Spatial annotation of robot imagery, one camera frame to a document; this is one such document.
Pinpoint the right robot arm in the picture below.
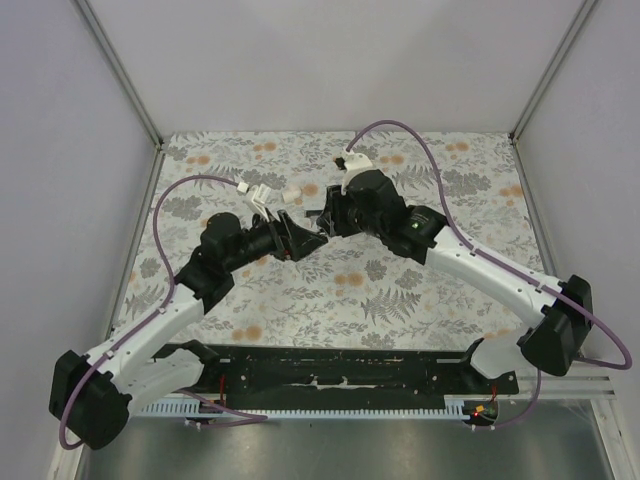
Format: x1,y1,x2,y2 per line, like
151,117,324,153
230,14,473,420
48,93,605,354
317,170,592,379

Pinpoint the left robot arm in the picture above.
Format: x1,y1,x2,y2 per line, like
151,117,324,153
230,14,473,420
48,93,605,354
49,210,328,450

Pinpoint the white elbow fitting left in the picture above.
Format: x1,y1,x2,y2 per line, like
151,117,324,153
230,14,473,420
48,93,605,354
281,185,302,204

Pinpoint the floral patterned table mat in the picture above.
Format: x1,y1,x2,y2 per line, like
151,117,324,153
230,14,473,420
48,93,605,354
113,131,542,350

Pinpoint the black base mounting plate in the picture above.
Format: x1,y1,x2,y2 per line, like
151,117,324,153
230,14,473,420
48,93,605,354
149,344,521,401

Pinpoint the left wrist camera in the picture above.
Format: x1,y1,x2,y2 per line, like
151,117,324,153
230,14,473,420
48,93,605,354
236,182,272,221

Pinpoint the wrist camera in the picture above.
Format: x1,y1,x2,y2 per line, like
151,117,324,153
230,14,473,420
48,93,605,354
236,182,272,221
334,151,374,195

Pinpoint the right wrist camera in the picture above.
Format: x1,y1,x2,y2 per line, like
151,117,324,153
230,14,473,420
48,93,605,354
334,151,374,195

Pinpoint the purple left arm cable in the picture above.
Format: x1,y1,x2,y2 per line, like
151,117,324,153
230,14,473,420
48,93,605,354
58,175,271,447

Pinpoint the white slotted cable duct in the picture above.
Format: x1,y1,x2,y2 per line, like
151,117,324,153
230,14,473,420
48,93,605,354
134,394,501,419

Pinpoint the aluminium frame post left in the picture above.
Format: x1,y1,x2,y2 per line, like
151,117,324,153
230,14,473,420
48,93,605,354
73,0,165,151

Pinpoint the aluminium frame post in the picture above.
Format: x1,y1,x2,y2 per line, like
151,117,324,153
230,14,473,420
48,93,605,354
509,0,601,141
73,0,165,151

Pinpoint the aluminium front rail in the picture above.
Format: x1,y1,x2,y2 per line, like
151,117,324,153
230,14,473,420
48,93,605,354
509,366,616,400

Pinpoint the aluminium frame post right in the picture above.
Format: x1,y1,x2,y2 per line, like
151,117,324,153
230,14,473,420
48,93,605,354
509,0,601,141

